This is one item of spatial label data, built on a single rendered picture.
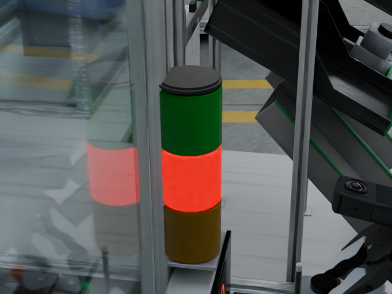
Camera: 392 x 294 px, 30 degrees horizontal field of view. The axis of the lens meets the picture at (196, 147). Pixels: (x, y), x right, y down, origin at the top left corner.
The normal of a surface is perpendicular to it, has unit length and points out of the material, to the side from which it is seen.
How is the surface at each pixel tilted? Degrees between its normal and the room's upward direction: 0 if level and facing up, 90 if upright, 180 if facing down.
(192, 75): 0
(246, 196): 0
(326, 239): 0
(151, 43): 90
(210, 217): 90
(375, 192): 9
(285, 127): 90
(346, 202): 90
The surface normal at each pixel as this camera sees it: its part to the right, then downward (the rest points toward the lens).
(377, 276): 0.03, 0.23
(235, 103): -0.01, -0.89
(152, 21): -0.18, 0.45
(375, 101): 0.39, -0.74
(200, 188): 0.31, 0.44
